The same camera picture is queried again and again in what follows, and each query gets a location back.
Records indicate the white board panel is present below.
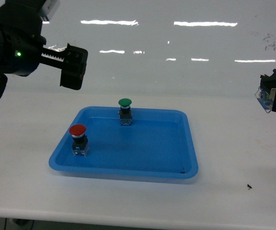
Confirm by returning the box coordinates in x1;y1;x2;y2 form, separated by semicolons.
0;0;276;96

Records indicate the green push button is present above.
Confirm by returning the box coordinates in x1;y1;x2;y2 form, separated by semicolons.
118;98;132;126

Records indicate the blue plastic tray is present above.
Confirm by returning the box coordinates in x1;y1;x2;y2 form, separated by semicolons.
49;106;198;182

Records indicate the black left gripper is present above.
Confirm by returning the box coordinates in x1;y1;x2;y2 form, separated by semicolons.
0;0;88;90

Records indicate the red push button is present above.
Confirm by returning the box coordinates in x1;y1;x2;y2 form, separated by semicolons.
69;124;89;156

